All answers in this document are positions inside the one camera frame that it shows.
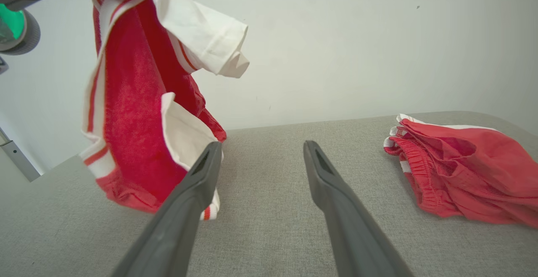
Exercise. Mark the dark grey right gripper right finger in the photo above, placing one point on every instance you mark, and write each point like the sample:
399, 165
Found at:
353, 235

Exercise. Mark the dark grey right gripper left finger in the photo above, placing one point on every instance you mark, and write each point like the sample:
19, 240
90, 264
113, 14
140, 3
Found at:
176, 226

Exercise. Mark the red jersey with white sleeves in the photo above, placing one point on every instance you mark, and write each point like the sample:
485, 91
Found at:
134, 100

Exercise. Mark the red shorts with white trim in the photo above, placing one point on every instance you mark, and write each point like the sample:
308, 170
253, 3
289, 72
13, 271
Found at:
470, 172

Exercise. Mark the grey metal bar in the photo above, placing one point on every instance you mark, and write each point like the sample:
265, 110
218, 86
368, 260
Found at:
19, 157

